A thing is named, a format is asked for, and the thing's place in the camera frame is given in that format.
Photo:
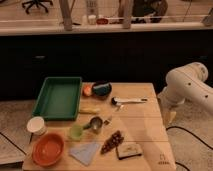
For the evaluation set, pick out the blue grey cloth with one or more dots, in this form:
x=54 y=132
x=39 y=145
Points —
x=85 y=153

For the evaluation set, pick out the metal measuring cup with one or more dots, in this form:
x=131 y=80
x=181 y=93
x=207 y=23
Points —
x=95 y=125

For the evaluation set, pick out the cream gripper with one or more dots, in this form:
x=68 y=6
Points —
x=168 y=114

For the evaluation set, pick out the green plastic cup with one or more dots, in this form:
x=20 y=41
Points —
x=75 y=132

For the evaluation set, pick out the dark teal bowl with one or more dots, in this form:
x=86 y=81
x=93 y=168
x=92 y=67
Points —
x=101 y=89

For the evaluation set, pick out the small orange ball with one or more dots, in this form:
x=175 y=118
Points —
x=87 y=90

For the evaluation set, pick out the black office chair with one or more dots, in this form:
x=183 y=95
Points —
x=38 y=3

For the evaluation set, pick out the brown grape bunch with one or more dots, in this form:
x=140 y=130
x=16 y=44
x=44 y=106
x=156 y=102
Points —
x=113 y=141

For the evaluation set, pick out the red item on ledge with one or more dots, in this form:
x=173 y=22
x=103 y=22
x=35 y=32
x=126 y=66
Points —
x=102 y=21

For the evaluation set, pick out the white cup on ledge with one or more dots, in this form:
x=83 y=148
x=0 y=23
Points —
x=92 y=19

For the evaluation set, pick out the orange bowl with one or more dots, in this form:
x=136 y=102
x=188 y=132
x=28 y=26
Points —
x=48 y=149

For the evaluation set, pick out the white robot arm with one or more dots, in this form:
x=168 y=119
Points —
x=185 y=82

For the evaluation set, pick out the green plastic tray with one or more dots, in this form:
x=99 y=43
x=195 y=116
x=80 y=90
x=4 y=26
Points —
x=59 y=98

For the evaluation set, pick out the white paper cup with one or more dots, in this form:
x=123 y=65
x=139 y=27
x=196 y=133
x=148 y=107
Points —
x=36 y=125

